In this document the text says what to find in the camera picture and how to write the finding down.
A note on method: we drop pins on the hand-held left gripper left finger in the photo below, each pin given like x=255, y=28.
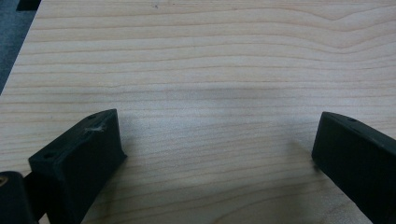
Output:
x=77, y=168

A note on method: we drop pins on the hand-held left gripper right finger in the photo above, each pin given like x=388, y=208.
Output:
x=358, y=161

